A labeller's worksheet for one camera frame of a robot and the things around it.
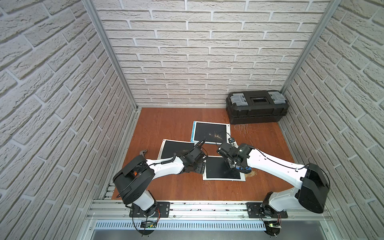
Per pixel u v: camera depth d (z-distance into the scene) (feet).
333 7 2.27
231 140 2.38
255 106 3.19
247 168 2.00
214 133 3.40
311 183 1.34
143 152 3.04
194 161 2.24
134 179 1.40
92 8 2.29
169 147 3.20
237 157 1.80
